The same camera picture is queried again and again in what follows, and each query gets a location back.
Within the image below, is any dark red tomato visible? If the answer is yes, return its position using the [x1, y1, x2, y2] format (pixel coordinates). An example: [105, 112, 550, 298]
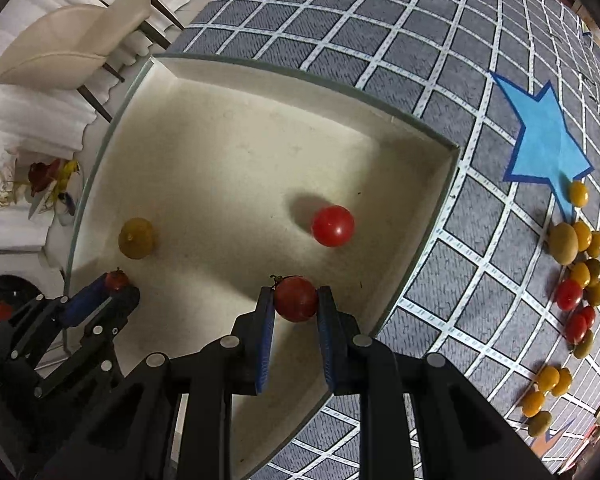
[271, 275, 317, 323]

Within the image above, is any small red tomato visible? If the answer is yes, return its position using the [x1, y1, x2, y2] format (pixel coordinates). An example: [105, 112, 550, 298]
[105, 269, 130, 294]

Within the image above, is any yellow tomato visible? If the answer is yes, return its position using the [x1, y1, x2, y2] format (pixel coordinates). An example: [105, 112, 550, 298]
[118, 218, 156, 260]

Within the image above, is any bright red tomato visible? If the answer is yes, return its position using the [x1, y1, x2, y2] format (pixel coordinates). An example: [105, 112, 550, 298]
[311, 205, 355, 247]

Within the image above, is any flower bouquet on floor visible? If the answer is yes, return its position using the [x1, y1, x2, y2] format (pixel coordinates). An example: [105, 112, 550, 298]
[0, 158, 81, 219]

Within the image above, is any white shallow box tray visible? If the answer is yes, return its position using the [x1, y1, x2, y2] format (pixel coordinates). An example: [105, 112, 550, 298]
[61, 52, 462, 480]

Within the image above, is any white curtain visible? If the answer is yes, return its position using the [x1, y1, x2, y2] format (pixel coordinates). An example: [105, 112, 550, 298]
[0, 0, 190, 252]

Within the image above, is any olive green large tomato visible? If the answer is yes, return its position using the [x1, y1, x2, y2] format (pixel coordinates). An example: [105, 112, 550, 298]
[548, 222, 579, 266]

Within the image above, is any orange paper star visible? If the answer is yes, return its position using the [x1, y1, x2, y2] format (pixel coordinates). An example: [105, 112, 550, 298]
[530, 418, 580, 458]

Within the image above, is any beige chair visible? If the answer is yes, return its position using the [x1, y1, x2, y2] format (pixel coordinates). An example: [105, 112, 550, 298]
[0, 0, 180, 122]

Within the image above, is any blue paper star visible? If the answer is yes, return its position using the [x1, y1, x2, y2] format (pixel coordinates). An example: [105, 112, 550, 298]
[491, 73, 594, 223]

